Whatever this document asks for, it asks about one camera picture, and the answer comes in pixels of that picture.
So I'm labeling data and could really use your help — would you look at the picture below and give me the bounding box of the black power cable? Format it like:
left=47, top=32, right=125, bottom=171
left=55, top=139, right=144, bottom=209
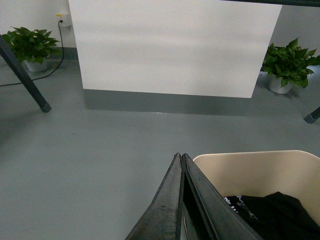
left=0, top=19, right=65, bottom=87

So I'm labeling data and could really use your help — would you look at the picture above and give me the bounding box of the beige plastic hamper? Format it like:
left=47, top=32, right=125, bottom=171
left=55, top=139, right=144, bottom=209
left=191, top=150, right=320, bottom=226

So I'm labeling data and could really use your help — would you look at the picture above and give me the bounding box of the left clothes rack leg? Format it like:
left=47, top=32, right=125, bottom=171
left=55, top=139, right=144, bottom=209
left=0, top=35, right=52, bottom=113

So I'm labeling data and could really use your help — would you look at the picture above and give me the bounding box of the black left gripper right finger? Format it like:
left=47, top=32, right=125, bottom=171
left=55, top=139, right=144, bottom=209
left=182, top=153, right=262, bottom=240

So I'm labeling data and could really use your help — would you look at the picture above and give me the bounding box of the white wall socket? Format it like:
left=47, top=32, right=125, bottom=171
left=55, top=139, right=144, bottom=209
left=59, top=13, right=72, bottom=27

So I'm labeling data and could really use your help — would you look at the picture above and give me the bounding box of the black printed garment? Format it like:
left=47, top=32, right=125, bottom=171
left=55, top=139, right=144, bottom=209
left=223, top=191, right=320, bottom=240

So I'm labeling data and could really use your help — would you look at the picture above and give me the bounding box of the left potted green plant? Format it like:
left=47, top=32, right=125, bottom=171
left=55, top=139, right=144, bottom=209
left=2, top=27, right=62, bottom=72

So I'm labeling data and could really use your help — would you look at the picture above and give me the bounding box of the potted green plant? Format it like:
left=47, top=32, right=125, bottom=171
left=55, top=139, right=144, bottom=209
left=2, top=27, right=62, bottom=72
left=260, top=38, right=320, bottom=95

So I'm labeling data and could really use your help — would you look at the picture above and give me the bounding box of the grey clothes rack bar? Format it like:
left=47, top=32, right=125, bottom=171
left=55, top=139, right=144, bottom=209
left=226, top=0, right=320, bottom=8

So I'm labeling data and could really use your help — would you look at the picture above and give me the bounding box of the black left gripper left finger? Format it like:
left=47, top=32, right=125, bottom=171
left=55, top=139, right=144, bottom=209
left=126, top=153, right=185, bottom=240

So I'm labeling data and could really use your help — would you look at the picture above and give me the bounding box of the right potted green plant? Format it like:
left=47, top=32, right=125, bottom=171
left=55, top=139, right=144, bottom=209
left=260, top=38, right=320, bottom=95

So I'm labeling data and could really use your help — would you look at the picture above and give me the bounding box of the clothes rack leg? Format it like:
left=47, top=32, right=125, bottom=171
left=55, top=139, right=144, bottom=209
left=0, top=35, right=52, bottom=113
left=304, top=107, right=320, bottom=124

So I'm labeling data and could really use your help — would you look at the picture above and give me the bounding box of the right clothes rack leg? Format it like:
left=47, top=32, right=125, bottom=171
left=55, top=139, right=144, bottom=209
left=304, top=107, right=320, bottom=124

